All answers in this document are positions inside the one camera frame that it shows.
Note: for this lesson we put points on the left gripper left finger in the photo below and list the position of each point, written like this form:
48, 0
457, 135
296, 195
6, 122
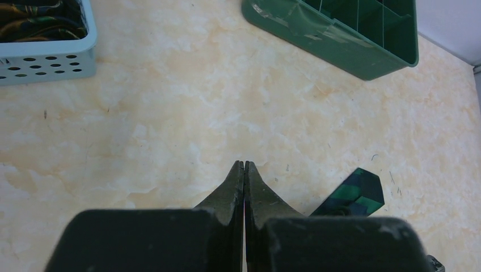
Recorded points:
226, 203

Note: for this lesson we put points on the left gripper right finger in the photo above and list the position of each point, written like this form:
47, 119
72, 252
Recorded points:
261, 204

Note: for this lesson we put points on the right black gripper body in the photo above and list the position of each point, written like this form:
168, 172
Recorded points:
435, 264

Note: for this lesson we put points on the green plaid tie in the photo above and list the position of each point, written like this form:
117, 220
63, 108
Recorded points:
360, 194

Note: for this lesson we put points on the green compartment organizer box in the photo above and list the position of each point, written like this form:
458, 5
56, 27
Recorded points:
366, 38

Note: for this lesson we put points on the light blue plastic basket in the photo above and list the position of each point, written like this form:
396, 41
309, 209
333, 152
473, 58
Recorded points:
46, 61

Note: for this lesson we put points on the green brown striped tie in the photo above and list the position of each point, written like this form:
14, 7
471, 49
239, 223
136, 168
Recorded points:
32, 21

